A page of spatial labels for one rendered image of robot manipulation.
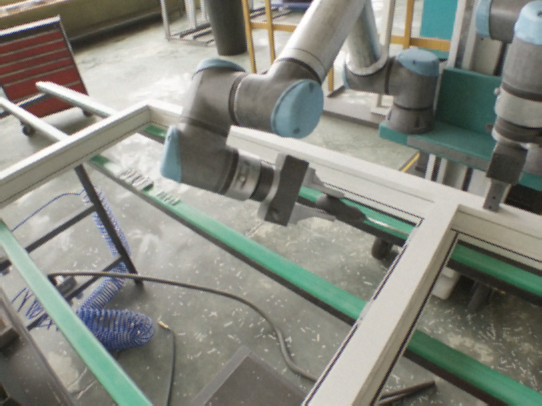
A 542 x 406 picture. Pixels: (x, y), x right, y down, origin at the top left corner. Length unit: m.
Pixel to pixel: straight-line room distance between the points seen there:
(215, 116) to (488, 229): 0.56
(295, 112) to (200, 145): 0.17
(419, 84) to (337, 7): 0.73
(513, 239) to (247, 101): 0.55
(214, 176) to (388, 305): 0.34
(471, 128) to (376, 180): 0.76
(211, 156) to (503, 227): 0.55
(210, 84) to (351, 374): 0.47
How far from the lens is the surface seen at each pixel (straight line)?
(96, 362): 0.68
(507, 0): 0.77
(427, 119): 1.41
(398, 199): 0.80
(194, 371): 1.59
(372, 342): 0.52
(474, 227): 0.78
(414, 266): 0.61
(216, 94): 0.58
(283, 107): 0.51
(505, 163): 0.64
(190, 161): 0.58
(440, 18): 4.40
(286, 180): 0.64
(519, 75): 0.61
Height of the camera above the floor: 1.39
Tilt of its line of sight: 38 degrees down
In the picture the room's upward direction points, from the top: 7 degrees counter-clockwise
